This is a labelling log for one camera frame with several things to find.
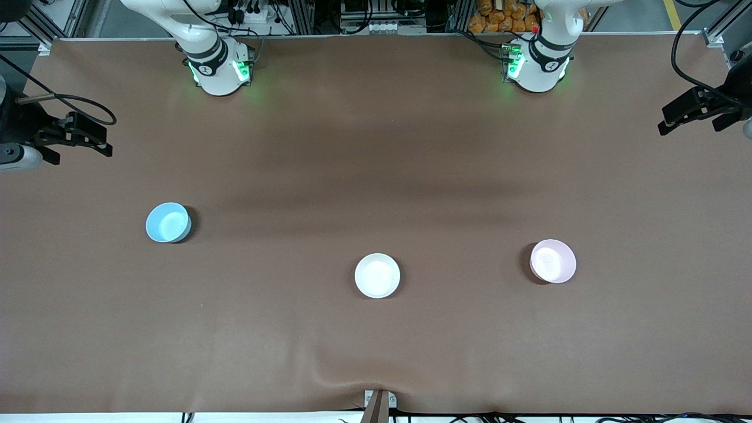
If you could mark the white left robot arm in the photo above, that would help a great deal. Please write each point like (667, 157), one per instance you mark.
(537, 76)

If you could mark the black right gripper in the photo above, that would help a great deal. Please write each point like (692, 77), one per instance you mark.
(19, 125)

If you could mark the blue bowl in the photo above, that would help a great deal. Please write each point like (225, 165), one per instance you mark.
(167, 223)

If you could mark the aluminium frame profile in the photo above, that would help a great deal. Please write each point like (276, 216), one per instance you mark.
(41, 44)
(712, 38)

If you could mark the brown table mat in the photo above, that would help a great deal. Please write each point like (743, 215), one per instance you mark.
(376, 176)

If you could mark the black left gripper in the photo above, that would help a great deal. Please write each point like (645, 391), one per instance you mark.
(730, 94)

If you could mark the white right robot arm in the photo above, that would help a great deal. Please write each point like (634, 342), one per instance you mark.
(214, 79)

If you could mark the white bowl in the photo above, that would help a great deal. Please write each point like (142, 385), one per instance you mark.
(377, 275)

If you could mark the white power strip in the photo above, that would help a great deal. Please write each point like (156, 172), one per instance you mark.
(258, 16)

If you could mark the pink bowl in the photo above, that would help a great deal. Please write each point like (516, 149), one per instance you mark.
(552, 261)

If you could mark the orange objects pile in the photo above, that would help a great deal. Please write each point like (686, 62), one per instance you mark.
(499, 20)

